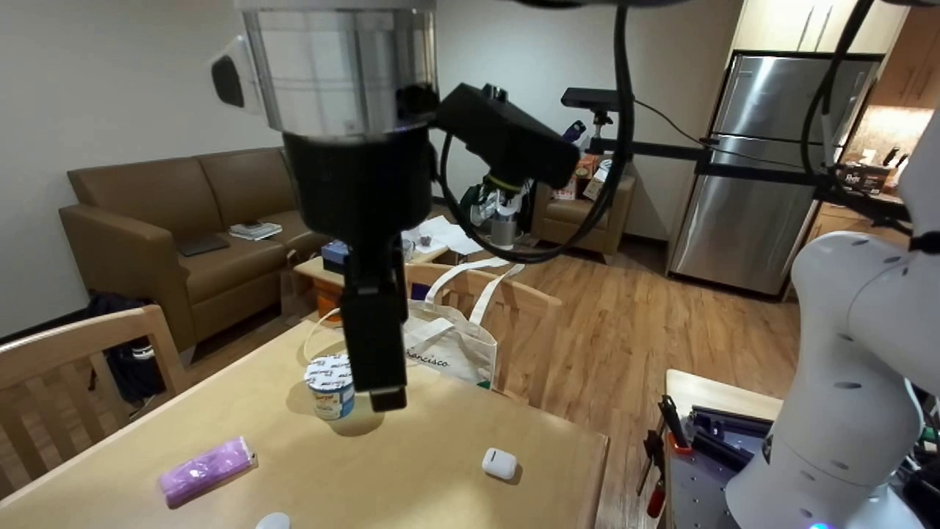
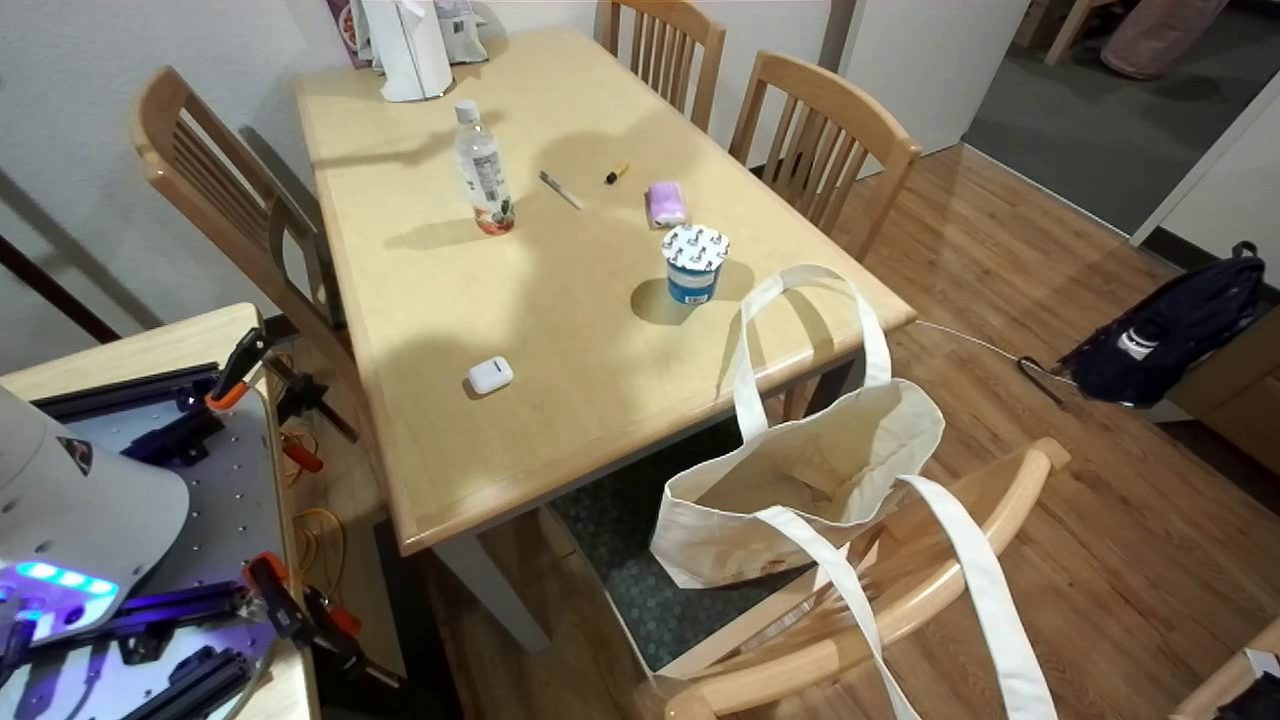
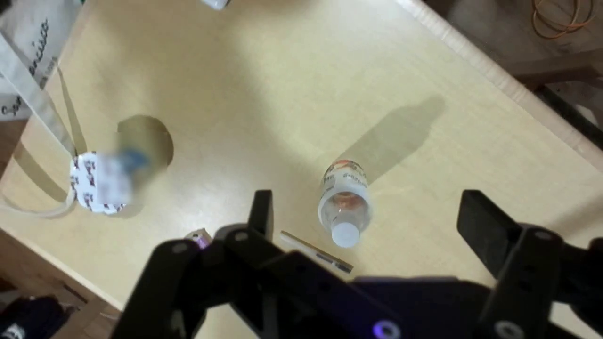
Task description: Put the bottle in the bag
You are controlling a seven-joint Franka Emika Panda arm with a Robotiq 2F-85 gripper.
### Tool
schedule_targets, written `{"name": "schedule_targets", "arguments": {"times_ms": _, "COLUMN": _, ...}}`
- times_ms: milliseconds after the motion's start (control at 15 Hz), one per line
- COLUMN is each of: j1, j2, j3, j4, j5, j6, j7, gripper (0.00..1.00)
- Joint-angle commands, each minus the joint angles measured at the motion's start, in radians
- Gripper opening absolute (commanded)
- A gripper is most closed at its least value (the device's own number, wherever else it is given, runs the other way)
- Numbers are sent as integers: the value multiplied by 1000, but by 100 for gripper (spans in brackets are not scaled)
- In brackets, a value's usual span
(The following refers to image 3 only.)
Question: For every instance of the white tote bag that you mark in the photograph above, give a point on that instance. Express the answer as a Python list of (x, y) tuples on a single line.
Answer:
[(28, 42)]

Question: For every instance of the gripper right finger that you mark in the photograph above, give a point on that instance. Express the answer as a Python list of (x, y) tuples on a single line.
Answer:
[(527, 263)]

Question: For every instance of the small white object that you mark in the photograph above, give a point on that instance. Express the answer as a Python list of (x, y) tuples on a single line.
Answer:
[(215, 3)]

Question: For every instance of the dark cloth bundle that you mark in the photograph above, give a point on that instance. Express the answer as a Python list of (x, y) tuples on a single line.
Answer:
[(30, 318)]

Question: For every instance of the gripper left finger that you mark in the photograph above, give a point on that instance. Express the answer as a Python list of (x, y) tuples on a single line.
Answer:
[(264, 282)]

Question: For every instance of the small purple and white wrapper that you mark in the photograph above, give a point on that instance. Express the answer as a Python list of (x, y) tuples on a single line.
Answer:
[(200, 238)]

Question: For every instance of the clear plastic water bottle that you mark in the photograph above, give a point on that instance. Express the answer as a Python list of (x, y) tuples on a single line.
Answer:
[(345, 207)]

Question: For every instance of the white patterned bottle, blue cap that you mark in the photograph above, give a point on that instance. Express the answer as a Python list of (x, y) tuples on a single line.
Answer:
[(101, 183)]

